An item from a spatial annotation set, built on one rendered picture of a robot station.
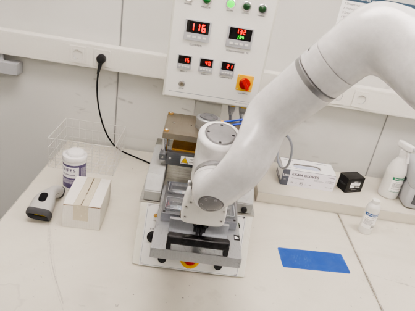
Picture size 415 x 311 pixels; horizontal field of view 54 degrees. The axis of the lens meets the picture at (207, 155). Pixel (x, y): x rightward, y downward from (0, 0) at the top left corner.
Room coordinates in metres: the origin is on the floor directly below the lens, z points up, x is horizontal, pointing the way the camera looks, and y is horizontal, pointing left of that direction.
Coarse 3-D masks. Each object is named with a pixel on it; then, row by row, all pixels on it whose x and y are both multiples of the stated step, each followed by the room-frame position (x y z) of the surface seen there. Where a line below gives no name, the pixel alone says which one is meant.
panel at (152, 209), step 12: (156, 204) 1.03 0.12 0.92; (156, 216) 1.01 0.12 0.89; (240, 216) 1.04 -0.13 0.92; (144, 228) 0.99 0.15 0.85; (240, 228) 1.03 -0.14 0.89; (144, 240) 0.98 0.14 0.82; (240, 240) 1.01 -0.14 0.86; (144, 252) 0.96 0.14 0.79; (144, 264) 0.95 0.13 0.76; (156, 264) 0.95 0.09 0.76; (168, 264) 0.96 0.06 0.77; (180, 264) 0.96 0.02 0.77; (204, 264) 0.97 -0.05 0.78
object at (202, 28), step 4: (192, 24) 1.35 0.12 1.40; (196, 24) 1.35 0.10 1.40; (200, 24) 1.35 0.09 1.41; (204, 24) 1.35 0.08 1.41; (192, 28) 1.35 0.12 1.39; (196, 28) 1.35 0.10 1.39; (200, 28) 1.35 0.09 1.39; (204, 28) 1.35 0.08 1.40; (200, 32) 1.35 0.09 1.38; (204, 32) 1.35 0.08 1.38
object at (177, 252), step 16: (160, 208) 0.94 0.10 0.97; (160, 224) 0.87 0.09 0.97; (176, 224) 0.84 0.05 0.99; (192, 224) 0.85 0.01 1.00; (224, 224) 0.86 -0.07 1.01; (160, 240) 0.80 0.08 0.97; (160, 256) 0.77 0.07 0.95; (176, 256) 0.78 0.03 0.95; (192, 256) 0.78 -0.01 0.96; (208, 256) 0.78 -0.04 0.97; (240, 256) 0.79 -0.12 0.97
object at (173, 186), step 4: (172, 184) 1.02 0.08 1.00; (176, 184) 1.02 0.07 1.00; (180, 184) 1.03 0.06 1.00; (184, 184) 1.03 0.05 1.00; (172, 188) 1.00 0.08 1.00; (176, 188) 1.00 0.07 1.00; (180, 188) 1.00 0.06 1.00; (184, 188) 1.01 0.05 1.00; (180, 192) 0.98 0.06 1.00; (184, 192) 0.99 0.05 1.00
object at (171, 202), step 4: (168, 200) 0.93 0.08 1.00; (172, 200) 0.94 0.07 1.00; (176, 200) 0.94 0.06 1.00; (180, 200) 0.94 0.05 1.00; (168, 204) 0.91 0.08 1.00; (172, 204) 0.92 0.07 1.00; (176, 204) 0.92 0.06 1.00; (180, 204) 0.92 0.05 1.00; (176, 208) 0.90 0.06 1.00; (180, 208) 0.90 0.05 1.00; (228, 208) 0.94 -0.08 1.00; (232, 208) 0.95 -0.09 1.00; (228, 212) 0.92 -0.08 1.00; (232, 212) 0.93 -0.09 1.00
